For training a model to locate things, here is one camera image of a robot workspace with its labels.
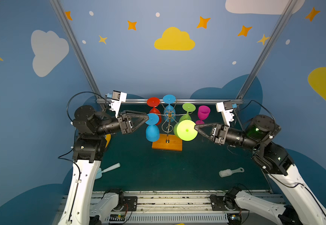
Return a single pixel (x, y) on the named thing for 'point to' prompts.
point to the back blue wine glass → (169, 99)
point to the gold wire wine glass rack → (170, 114)
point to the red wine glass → (154, 102)
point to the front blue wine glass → (152, 130)
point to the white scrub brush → (229, 172)
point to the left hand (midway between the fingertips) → (147, 115)
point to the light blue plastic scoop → (100, 171)
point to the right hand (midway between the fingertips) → (198, 126)
